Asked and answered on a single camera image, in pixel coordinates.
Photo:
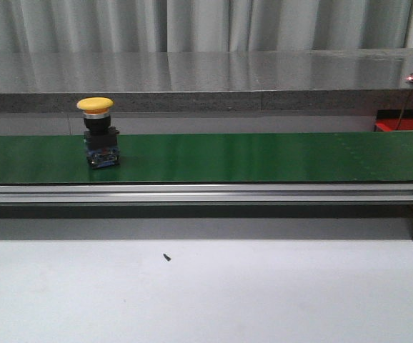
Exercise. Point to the red plastic bin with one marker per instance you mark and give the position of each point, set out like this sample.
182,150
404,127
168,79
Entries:
388,120

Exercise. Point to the aluminium conveyor side rail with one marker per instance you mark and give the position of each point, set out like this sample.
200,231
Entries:
204,193

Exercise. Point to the grey stone counter slab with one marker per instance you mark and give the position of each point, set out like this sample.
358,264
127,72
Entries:
358,79

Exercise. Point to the grey pleated curtain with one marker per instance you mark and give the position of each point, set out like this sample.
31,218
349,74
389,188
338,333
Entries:
201,26

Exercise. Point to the green conveyor belt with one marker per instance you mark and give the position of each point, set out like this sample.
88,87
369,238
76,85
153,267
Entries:
214,158

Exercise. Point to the yellow mushroom push button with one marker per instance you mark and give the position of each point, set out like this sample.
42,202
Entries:
100,137

